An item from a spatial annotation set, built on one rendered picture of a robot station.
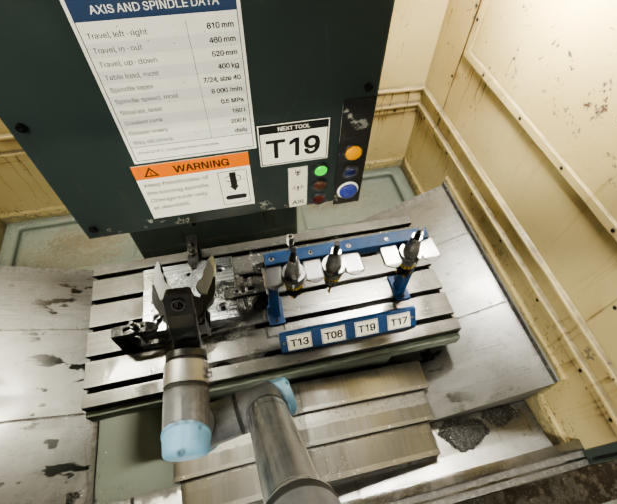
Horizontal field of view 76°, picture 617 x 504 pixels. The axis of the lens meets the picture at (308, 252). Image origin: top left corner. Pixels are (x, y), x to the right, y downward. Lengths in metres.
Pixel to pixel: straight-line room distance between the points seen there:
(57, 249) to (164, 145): 1.67
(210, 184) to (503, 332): 1.22
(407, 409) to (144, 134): 1.21
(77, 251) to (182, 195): 1.54
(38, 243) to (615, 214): 2.21
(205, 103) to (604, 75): 0.96
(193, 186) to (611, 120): 0.97
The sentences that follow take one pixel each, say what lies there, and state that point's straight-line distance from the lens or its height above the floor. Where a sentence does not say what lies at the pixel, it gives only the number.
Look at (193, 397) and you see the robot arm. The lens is 0.70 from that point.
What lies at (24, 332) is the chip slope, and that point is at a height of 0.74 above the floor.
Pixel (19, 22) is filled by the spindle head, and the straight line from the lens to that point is 0.49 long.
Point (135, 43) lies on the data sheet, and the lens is 0.48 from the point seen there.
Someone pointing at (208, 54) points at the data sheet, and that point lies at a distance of 0.48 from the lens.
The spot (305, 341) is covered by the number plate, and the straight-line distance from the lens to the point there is 1.26.
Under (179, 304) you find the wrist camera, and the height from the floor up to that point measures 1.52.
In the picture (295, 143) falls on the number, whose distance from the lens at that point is 0.56.
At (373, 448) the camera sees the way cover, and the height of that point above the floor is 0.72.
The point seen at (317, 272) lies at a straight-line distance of 1.05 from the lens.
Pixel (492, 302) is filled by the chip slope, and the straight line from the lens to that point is 1.60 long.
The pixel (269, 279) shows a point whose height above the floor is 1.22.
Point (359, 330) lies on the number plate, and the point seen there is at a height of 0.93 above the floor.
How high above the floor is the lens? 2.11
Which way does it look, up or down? 55 degrees down
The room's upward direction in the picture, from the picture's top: 2 degrees clockwise
